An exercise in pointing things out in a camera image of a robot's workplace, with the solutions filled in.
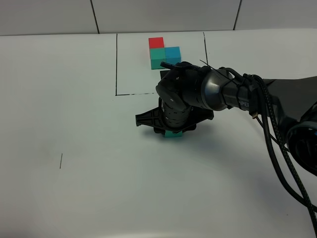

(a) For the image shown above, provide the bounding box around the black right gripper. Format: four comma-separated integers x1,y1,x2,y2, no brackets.
135,99,213,136

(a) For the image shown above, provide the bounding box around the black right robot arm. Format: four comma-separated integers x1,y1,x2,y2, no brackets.
136,62,317,174

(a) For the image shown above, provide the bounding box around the template green cube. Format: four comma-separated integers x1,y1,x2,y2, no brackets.
150,48,166,70

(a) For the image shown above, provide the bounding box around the template blue cube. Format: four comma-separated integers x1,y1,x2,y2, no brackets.
164,47,181,64

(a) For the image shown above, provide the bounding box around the template red cube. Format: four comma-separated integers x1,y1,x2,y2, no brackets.
149,37,164,49

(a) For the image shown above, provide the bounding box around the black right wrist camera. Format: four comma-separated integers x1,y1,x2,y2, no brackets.
160,70,171,82

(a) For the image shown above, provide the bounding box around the black braided cable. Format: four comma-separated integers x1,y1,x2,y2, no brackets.
244,73,317,233

